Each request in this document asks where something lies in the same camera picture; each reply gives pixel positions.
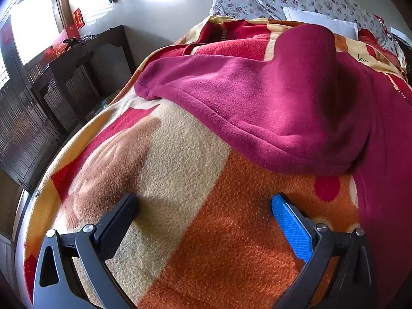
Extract red fleece blanket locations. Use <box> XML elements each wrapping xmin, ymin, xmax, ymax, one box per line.
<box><xmin>358</xmin><ymin>27</ymin><xmax>388</xmax><ymax>50</ymax></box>

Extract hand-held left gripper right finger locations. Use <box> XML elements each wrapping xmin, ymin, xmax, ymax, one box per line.
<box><xmin>270</xmin><ymin>193</ymin><xmax>377</xmax><ymax>309</ymax></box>

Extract orange red printed blanket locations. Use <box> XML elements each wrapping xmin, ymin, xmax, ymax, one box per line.
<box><xmin>24</xmin><ymin>16</ymin><xmax>412</xmax><ymax>309</ymax></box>

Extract dark wooden table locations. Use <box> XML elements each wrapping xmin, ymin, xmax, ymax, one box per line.
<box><xmin>30</xmin><ymin>25</ymin><xmax>136</xmax><ymax>133</ymax></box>

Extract dark lattice wooden cabinet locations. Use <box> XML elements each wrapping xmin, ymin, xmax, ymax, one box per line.
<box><xmin>0</xmin><ymin>80</ymin><xmax>78</xmax><ymax>191</ymax></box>

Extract maroon fleece garment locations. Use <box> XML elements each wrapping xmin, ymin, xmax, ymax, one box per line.
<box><xmin>133</xmin><ymin>23</ymin><xmax>412</xmax><ymax>309</ymax></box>

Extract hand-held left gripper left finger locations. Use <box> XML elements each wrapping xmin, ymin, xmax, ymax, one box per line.
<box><xmin>32</xmin><ymin>192</ymin><xmax>140</xmax><ymax>309</ymax></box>

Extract small black object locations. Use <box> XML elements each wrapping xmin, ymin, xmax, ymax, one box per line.
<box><xmin>63</xmin><ymin>34</ymin><xmax>96</xmax><ymax>44</ymax></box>

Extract window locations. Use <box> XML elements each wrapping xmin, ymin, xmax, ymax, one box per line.
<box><xmin>0</xmin><ymin>0</ymin><xmax>70</xmax><ymax>88</ymax></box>

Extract white folded towel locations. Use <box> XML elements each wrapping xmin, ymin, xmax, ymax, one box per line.
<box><xmin>283</xmin><ymin>6</ymin><xmax>360</xmax><ymax>40</ymax></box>

